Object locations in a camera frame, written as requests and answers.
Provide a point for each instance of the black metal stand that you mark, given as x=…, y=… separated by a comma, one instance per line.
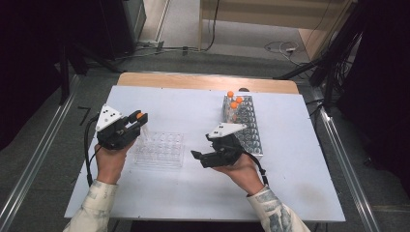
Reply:
x=64, y=74

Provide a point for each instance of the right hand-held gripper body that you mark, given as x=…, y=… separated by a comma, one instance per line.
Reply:
x=228, y=148

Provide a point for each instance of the metal floor rail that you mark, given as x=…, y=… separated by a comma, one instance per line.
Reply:
x=35, y=161
x=348, y=180

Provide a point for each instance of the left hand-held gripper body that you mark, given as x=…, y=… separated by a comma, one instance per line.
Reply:
x=114, y=135

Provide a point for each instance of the dark round table grommet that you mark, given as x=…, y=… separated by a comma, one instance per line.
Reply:
x=244, y=89

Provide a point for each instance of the clear plastic tube rack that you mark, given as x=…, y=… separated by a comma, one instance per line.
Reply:
x=161, y=151

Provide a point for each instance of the light wooden desk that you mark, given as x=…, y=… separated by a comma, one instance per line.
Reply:
x=274, y=14

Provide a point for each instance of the dark curtain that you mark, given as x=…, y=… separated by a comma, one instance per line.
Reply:
x=383, y=80
x=25, y=64

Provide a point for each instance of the dark cabinet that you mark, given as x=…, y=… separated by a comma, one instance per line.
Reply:
x=125, y=25

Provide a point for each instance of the wooden table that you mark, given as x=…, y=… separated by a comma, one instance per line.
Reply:
x=193, y=81

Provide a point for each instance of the person's right hand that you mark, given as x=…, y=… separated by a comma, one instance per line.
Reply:
x=243, y=175

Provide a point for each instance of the person's left hand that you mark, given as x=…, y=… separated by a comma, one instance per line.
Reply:
x=109, y=164

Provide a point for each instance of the white board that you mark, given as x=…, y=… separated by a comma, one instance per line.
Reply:
x=199, y=193

